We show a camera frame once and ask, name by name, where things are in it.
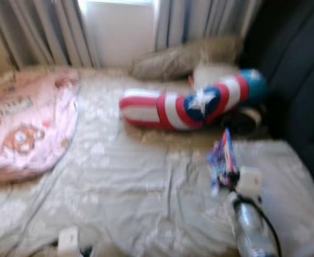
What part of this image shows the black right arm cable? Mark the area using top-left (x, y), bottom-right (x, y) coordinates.
top-left (248, 195), bottom-right (282, 257)

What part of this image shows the beige pillow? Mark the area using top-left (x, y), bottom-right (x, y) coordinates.
top-left (131, 36), bottom-right (244, 82)

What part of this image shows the black white plush toy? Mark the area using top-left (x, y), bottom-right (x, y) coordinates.
top-left (233, 104), bottom-right (265, 135)

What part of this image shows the Captain America shield pillow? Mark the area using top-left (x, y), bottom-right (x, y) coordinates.
top-left (119, 68), bottom-right (270, 131)

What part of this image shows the colourful booklet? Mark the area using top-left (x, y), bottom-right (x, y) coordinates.
top-left (206, 127), bottom-right (240, 195)

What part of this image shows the grey striped curtain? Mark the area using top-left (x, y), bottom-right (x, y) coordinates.
top-left (0, 0), bottom-right (99, 71)
top-left (154, 0), bottom-right (263, 52)

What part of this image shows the dark grey upright sofa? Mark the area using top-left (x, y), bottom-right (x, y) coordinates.
top-left (242, 0), bottom-right (314, 199)

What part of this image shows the beige floral bed sheet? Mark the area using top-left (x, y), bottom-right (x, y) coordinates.
top-left (0, 66), bottom-right (314, 257)

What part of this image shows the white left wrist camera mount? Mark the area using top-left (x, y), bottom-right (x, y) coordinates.
top-left (57, 226), bottom-right (82, 257)

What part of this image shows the white pillow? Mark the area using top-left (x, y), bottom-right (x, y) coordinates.
top-left (191, 63), bottom-right (238, 89)

